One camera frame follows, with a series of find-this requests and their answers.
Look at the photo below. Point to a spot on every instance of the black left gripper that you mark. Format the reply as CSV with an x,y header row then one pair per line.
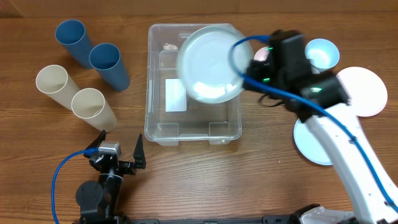
x,y
138,157

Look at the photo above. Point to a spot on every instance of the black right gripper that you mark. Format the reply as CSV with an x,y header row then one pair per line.
x,y
253,78

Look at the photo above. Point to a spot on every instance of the pink bowl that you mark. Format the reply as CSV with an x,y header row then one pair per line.
x,y
262,54

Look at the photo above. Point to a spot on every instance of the cream cup front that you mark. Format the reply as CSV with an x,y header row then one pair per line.
x,y
90,105

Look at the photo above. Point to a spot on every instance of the cream cup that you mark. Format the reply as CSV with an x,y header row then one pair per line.
x,y
55,82
90,105

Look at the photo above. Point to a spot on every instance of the light blue bowl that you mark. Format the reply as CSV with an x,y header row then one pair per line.
x,y
322,53

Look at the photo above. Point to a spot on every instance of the grey-green plate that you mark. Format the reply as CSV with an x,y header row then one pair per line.
x,y
204,67

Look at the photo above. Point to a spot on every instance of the light blue plate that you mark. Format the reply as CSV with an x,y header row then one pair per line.
x,y
309,146

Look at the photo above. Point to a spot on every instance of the pink plate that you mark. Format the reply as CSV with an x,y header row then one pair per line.
x,y
367,92

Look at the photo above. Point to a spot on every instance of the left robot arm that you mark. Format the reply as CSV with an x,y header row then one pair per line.
x,y
98,199

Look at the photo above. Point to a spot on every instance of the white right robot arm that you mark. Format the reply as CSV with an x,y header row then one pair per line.
x,y
321,103

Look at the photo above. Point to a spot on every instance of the clear plastic storage bin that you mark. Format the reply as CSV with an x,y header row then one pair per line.
x,y
215,123

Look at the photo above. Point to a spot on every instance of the dark blue cup front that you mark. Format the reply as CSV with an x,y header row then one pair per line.
x,y
107,61

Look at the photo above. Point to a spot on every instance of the dark blue cup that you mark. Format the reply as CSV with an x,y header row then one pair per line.
x,y
73,36
107,61

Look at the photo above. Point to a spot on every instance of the cream cup rear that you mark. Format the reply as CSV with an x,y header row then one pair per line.
x,y
55,82

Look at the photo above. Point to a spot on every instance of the dark blue cup rear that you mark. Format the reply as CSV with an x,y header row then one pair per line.
x,y
73,36

